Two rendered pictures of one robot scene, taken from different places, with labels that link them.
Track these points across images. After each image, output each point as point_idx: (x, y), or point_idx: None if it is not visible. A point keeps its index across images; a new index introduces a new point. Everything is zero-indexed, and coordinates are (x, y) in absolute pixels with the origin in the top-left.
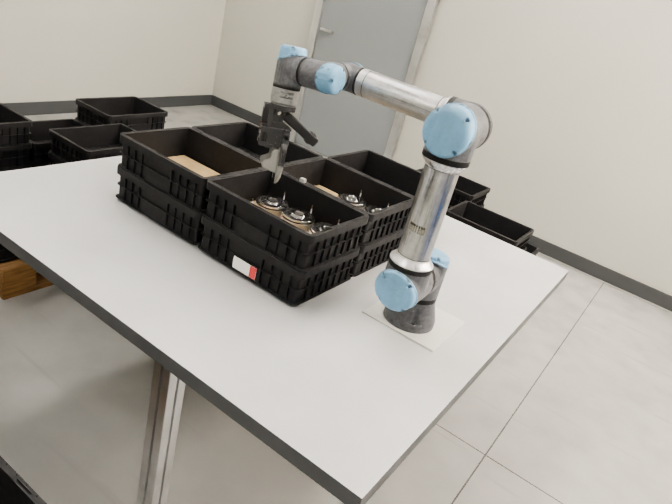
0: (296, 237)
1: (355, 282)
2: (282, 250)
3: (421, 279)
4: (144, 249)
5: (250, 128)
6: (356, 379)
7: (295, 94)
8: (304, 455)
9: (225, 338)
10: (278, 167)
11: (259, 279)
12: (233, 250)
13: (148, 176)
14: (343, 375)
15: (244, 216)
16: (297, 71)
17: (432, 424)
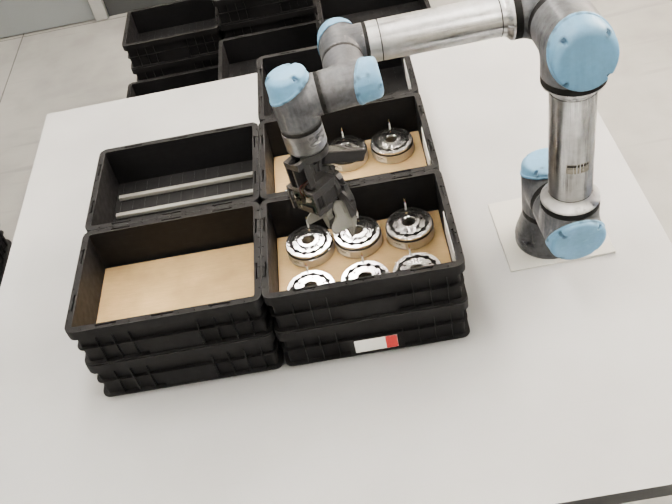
0: (444, 276)
1: None
2: (424, 297)
3: (599, 208)
4: (254, 427)
5: (116, 156)
6: (622, 354)
7: (322, 126)
8: None
9: (486, 439)
10: (353, 218)
11: (404, 340)
12: (347, 337)
13: (155, 346)
14: (609, 362)
15: (346, 298)
16: (323, 103)
17: None
